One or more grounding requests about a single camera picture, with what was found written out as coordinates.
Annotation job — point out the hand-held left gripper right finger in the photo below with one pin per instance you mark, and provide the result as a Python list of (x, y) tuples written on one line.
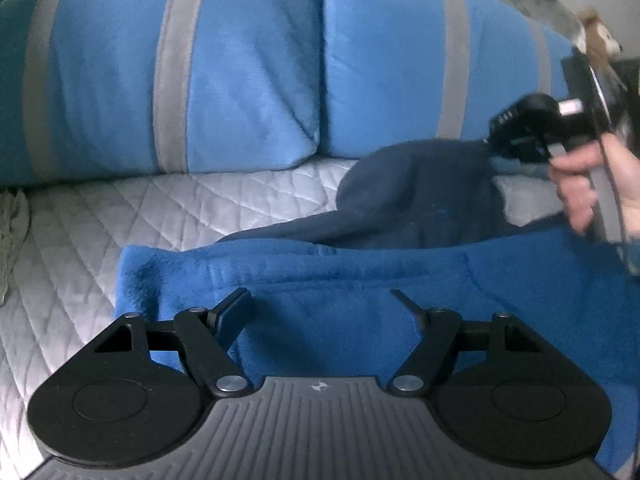
[(407, 305)]

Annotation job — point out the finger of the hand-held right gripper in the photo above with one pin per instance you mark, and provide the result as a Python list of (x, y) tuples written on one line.
[(510, 135)]

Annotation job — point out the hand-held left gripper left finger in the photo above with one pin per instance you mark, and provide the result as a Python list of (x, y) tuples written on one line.
[(235, 312)]

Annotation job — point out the blue fleece pullover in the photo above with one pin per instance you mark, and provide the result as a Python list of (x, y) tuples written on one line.
[(325, 280)]

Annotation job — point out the person's right hand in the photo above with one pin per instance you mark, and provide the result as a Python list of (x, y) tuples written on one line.
[(575, 180)]

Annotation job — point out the black bag with pink trim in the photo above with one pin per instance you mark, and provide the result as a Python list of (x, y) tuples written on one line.
[(575, 75)]

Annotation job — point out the brown plush toy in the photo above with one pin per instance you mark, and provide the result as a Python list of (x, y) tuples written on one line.
[(600, 40)]

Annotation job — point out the blue grey-striped pillow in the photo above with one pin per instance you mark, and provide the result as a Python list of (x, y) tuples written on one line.
[(390, 70), (240, 70)]

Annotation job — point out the white quilted bedspread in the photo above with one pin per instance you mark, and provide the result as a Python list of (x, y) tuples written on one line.
[(125, 210)]

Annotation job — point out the beige lace throw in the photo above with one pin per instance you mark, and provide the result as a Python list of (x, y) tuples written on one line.
[(12, 240)]

